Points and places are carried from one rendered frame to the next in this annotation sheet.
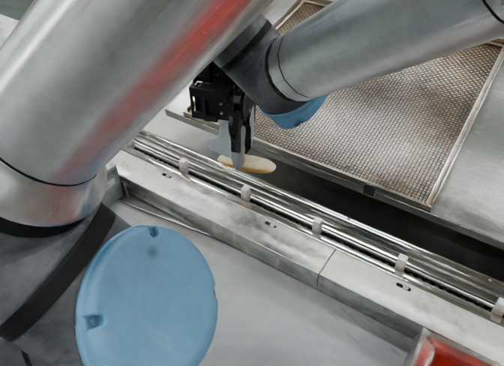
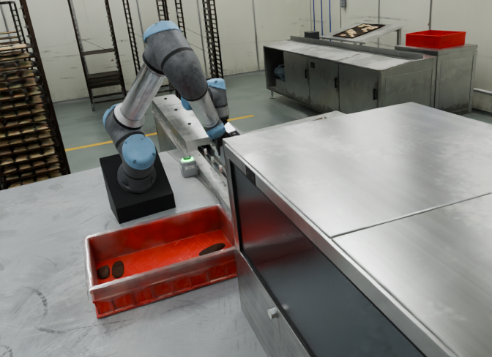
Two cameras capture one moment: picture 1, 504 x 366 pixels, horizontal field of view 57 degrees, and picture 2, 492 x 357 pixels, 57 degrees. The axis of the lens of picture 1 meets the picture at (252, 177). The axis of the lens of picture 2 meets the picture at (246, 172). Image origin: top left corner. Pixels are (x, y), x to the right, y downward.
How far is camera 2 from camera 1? 1.44 m
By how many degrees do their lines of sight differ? 38
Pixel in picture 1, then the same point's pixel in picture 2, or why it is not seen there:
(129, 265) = (135, 138)
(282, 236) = (224, 189)
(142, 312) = (134, 146)
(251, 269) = (211, 198)
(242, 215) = (220, 182)
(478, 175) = not seen: hidden behind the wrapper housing
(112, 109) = (132, 104)
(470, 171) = not seen: hidden behind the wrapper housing
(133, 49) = (132, 96)
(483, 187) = not seen: hidden behind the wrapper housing
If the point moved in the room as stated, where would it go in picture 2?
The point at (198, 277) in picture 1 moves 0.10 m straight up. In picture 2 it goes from (149, 148) to (144, 121)
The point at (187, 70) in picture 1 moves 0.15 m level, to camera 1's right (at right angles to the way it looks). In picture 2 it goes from (140, 100) to (171, 103)
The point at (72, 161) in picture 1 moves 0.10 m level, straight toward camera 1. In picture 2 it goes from (129, 113) to (116, 121)
